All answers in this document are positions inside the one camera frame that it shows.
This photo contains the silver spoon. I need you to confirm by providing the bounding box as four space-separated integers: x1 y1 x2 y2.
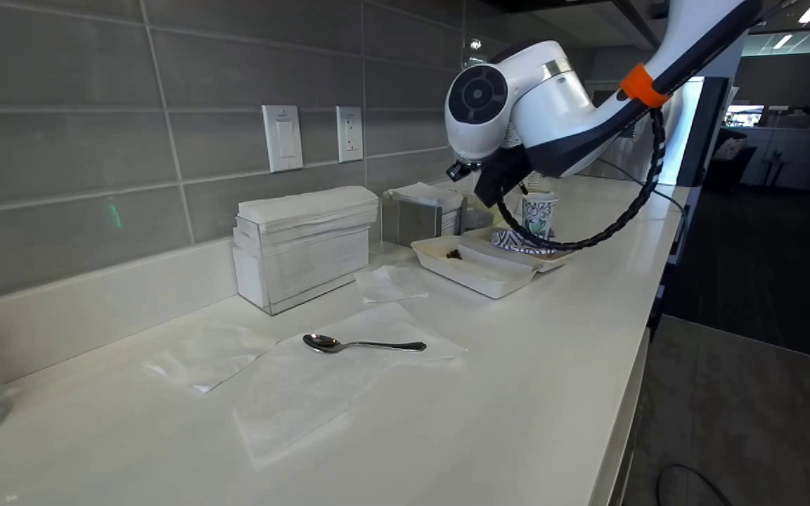
302 332 428 355

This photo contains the beige takeout tray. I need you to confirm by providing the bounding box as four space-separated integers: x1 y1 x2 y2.
412 230 569 302

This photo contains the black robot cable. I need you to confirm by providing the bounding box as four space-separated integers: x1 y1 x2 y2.
495 106 670 252

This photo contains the small white napkin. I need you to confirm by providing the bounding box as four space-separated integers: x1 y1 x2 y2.
144 323 275 397

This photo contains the patterned coffee cup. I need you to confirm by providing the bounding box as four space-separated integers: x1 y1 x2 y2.
524 191 558 240

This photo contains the white wall outlet middle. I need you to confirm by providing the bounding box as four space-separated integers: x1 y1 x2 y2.
336 106 362 160

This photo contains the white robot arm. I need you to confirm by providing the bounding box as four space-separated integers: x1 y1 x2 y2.
445 0 762 205

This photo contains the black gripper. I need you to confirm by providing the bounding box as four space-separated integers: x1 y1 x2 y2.
448 147 531 205

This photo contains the white light switch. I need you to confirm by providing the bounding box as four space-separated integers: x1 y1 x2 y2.
263 105 305 171

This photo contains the metal napkin dispenser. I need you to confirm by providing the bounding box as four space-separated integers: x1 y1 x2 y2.
383 182 465 245

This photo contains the blue patterned bowl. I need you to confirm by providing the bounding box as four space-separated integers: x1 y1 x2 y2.
492 227 545 257

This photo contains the large white napkin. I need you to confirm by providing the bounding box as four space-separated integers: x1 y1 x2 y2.
232 303 468 469

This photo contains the clear napkin holder with napkins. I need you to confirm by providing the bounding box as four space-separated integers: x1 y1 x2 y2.
234 185 379 314

